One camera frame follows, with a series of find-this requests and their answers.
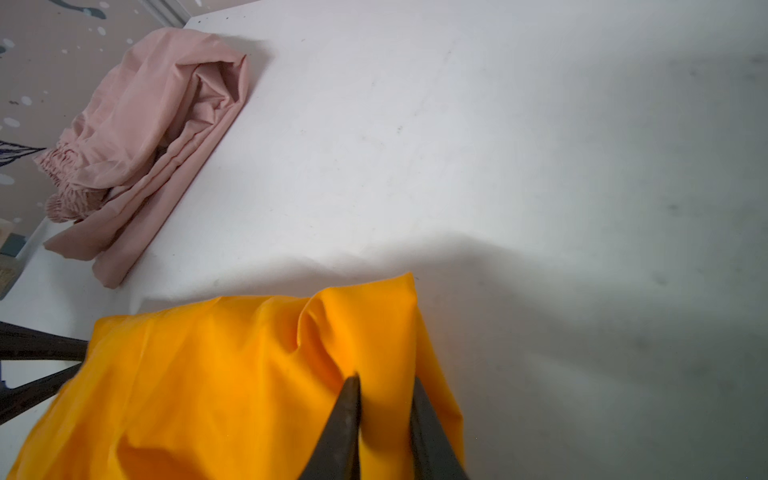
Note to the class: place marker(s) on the pink shorts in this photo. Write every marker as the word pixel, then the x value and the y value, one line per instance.
pixel 127 159

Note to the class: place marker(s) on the orange shorts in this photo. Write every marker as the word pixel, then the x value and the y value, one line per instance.
pixel 241 387

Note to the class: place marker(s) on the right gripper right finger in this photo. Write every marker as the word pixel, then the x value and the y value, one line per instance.
pixel 434 457

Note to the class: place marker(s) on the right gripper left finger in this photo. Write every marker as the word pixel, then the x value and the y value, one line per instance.
pixel 336 455

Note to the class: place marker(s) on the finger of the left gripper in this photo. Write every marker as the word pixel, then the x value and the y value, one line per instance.
pixel 21 343
pixel 18 400

